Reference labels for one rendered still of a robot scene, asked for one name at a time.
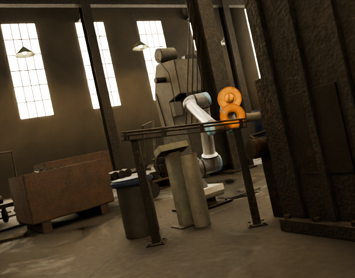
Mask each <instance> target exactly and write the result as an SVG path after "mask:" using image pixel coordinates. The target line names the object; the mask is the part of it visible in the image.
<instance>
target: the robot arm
mask: <svg viewBox="0 0 355 278"><path fill-rule="evenodd" d="M225 101H226V102H227V103H233V102H234V97H233V95H231V94H228V95H226V97H225ZM210 104H211V97H210V95H209V94H208V93H207V92H205V93H199V94H194V95H190V96H188V97H186V98H185V100H184V102H183V107H184V109H185V111H187V112H190V113H191V114H192V115H193V116H194V117H195V118H196V119H197V120H198V121H199V123H202V122H211V121H215V120H214V119H213V118H212V117H211V116H210ZM227 118H228V119H229V120H231V119H236V118H235V114H234V111H229V112H228V114H227ZM216 124H222V123H216ZM206 125H215V124H206ZM204 126H205V125H204ZM220 129H230V128H229V127H226V126H214V127H205V128H204V131H210V130H220ZM222 132H228V133H233V131H232V130H223V131H213V132H203V133H200V134H201V139H202V146H203V154H202V159H199V158H197V159H198V164H199V169H200V173H201V177H202V182H203V187H204V188H207V187H208V184H207V182H206V181H205V179H204V176H203V175H206V174H210V173H213V172H217V171H219V170H221V169H222V159H221V157H220V155H218V153H216V152H215V145H214V137H213V135H215V134H218V133H222Z"/></svg>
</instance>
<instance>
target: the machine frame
mask: <svg viewBox="0 0 355 278"><path fill-rule="evenodd" d="M243 2H244V5H245V10H246V15H247V20H248V24H249V27H250V33H251V38H252V42H253V47H254V50H255V55H256V60H257V65H258V70H259V75H260V78H259V79H256V80H254V83H255V87H256V92H257V98H258V102H259V107H260V110H261V115H262V120H263V125H264V130H265V133H266V138H267V143H268V148H269V152H270V155H271V161H272V166H273V170H274V175H275V180H276V183H277V188H278V193H279V198H280V203H281V206H282V211H283V216H284V217H283V218H280V219H279V223H280V228H281V230H282V231H287V232H294V233H301V234H309V235H313V236H320V237H327V238H335V239H343V240H350V241H354V242H355V0H243Z"/></svg>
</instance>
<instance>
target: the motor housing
mask: <svg viewBox="0 0 355 278"><path fill-rule="evenodd" d="M246 153H247V154H248V156H249V157H250V158H252V159H258V158H261V160H262V165H263V170H264V174H265V178H266V183H267V188H268V192H269V197H270V201H271V205H272V210H273V215H274V217H282V218H283V217H284V216H283V211H282V206H281V203H280V198H279V193H278V188H277V183H276V180H275V175H274V170H273V166H272V161H271V155H270V152H269V148H268V143H267V138H266V136H262V137H258V138H253V139H250V140H249V141H248V142H247V143H246Z"/></svg>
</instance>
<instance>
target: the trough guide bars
mask: <svg viewBox="0 0 355 278"><path fill-rule="evenodd" d="M245 119H246V118H240V119H231V120H221V121H211V122H202V123H196V124H186V125H177V126H167V127H158V128H152V129H142V130H133V131H123V132H120V133H123V135H121V137H124V141H127V140H130V136H135V135H145V134H151V133H160V132H161V133H162V137H165V136H166V135H167V133H166V132H170V131H180V130H190V129H200V133H202V132H204V128H205V127H214V126H224V125H232V124H240V125H239V128H240V129H242V128H243V124H244V123H246V121H243V120H245ZM238 120H239V122H230V123H224V124H216V123H222V122H228V121H238ZM206 124H215V125H206ZM197 125H200V126H197ZM204 125H205V126H204ZM187 126H196V127H187ZM178 127H186V128H180V129H172V128H178ZM167 129H170V130H167ZM152 130H161V131H152ZM143 131H151V132H143ZM133 132H142V133H133ZM129 133H132V134H129Z"/></svg>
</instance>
